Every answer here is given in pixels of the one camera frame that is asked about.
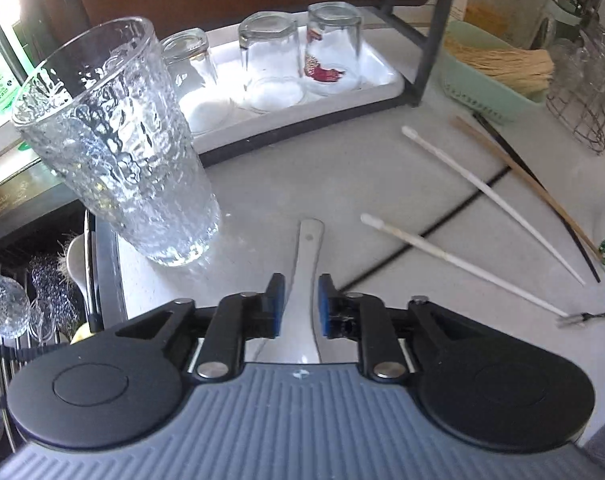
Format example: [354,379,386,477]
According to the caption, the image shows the black metal rack frame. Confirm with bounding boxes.
[57,0,466,169]

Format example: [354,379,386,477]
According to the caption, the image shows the red-lidded plastic jar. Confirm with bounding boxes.
[453,0,549,50]

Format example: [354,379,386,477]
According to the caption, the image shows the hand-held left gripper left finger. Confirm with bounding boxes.
[115,272,286,381]

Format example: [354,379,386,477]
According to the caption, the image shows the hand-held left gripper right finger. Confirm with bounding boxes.
[317,273,481,383]

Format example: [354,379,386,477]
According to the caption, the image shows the green plastic basket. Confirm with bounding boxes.
[441,20,556,127]

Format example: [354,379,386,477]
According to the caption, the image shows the bundle of dried noodles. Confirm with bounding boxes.
[443,42,556,97]

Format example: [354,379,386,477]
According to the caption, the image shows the textured glass tumbler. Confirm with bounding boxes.
[11,16,222,267]

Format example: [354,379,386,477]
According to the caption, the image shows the wooden chopstick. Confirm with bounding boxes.
[451,116,602,257]

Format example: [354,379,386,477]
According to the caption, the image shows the red-printed clear glass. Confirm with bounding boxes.
[302,2,362,97]

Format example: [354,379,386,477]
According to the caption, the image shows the black chopstick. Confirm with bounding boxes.
[347,166,514,287]
[473,113,601,283]

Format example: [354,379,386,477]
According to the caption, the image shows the white chopstick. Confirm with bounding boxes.
[361,213,569,318]
[401,126,587,286]

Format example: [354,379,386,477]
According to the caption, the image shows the small clear glass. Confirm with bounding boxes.
[238,11,306,114]
[160,29,234,137]

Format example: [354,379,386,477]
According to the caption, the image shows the wire glass rack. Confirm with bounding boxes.
[545,25,605,157]

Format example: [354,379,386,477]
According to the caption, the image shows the small textured glass cup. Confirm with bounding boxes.
[0,266,32,337]

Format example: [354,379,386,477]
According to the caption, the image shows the white drain tray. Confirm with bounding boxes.
[175,7,406,154]

